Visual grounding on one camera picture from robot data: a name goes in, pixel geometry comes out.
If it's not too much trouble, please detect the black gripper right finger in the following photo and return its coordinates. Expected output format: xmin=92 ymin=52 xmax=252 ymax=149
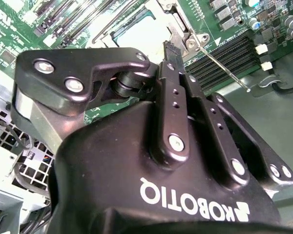
xmin=179 ymin=51 xmax=293 ymax=190

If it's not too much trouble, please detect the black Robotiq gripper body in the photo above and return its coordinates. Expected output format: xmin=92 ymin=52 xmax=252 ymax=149
xmin=47 ymin=100 xmax=293 ymax=234

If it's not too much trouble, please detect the silver CPU plate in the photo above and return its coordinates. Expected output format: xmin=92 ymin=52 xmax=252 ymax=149
xmin=111 ymin=7 xmax=173 ymax=51

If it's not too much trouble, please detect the thin wire locking lever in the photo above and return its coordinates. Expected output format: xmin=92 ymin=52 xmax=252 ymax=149
xmin=91 ymin=0 xmax=149 ymax=46
xmin=197 ymin=45 xmax=251 ymax=93

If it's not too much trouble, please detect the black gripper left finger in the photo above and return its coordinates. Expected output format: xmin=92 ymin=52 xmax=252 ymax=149
xmin=10 ymin=41 xmax=191 ymax=167

